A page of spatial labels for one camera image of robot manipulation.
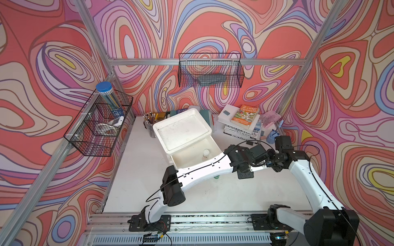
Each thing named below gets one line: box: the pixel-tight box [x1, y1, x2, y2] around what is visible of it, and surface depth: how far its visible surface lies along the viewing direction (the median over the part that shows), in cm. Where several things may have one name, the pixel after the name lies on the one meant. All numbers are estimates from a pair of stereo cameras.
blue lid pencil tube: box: [95, 81, 124, 117], surface depth 75 cm
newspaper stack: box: [223, 124, 261, 143], surface depth 107 cm
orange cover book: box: [230, 104, 259, 130], surface depth 104 cm
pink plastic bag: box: [259, 110, 282, 128], surface depth 121 cm
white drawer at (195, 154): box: [166, 135, 224, 171], surface depth 80 cm
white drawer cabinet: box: [152, 107, 225, 168], surface depth 81 cm
